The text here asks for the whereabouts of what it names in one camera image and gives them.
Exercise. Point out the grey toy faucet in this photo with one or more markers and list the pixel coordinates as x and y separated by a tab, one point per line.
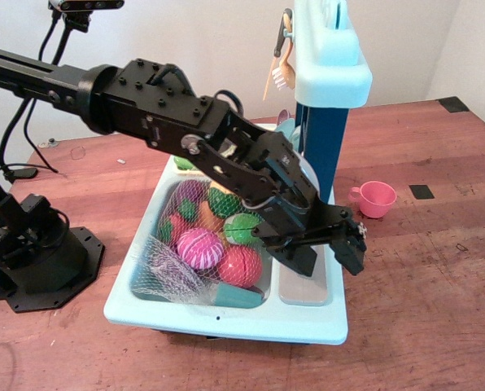
296	289

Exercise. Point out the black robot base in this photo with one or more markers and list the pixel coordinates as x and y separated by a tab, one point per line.
44	261

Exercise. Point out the teal toy cup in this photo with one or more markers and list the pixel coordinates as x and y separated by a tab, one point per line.
230	296

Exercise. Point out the blue toy shelf tower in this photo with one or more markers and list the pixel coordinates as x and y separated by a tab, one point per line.
332	77

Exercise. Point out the orange toy brush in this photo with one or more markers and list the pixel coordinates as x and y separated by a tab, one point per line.
281	72

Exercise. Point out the green toy pot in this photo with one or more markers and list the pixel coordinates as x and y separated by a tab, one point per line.
183	164

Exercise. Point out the overhead camera bar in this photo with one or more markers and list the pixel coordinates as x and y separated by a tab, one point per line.
76	13

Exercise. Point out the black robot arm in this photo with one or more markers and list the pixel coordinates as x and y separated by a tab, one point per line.
155	103

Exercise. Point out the black tape square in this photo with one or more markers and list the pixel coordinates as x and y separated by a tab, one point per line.
421	192

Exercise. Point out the black tape corner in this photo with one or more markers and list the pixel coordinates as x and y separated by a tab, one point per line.
453	104

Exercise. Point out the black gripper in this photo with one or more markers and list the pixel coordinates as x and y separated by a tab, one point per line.
290	226

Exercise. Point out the light blue toy sink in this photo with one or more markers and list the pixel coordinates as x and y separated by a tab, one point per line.
273	320

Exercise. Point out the teal toy plate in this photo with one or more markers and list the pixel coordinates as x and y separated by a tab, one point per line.
290	131

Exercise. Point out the pink toy cup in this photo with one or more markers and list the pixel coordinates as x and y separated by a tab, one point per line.
374	198

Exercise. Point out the pink toy plate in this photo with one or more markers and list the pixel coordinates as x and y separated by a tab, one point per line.
283	116

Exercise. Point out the mesh bag of toy food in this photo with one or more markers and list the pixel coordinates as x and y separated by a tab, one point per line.
202	237

